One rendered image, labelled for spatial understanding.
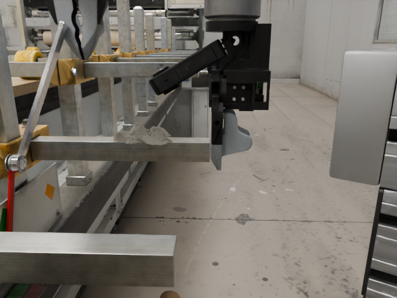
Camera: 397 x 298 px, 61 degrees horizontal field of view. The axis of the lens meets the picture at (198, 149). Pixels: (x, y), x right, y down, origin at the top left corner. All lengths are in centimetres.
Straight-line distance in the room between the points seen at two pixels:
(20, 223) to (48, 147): 11
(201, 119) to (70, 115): 237
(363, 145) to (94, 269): 22
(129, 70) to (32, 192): 32
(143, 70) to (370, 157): 56
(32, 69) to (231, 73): 49
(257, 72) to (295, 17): 908
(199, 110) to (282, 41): 660
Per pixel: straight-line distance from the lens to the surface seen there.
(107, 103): 99
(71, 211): 69
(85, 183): 79
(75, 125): 76
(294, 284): 165
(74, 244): 30
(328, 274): 174
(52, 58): 51
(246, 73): 46
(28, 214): 57
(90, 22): 52
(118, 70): 75
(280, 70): 948
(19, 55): 110
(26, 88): 101
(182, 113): 319
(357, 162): 26
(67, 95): 75
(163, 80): 48
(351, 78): 25
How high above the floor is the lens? 100
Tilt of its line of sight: 17 degrees down
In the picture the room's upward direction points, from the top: straight up
